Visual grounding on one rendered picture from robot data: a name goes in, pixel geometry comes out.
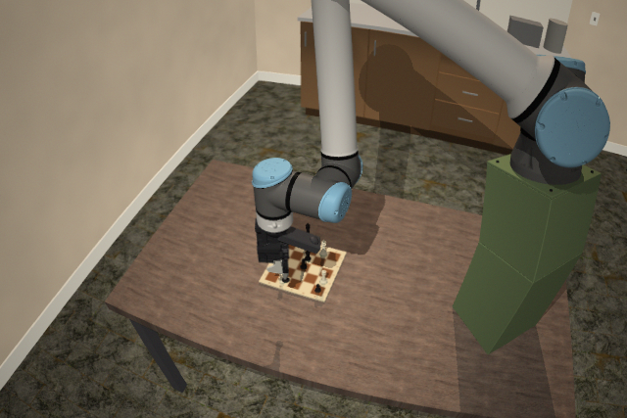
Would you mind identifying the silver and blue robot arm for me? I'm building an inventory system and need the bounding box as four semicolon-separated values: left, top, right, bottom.
252;0;610;254

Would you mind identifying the brown and cream chessboard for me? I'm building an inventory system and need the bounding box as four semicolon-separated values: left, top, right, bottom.
259;245;346;302

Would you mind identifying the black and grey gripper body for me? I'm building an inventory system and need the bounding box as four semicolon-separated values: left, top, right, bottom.
255;218;289;262

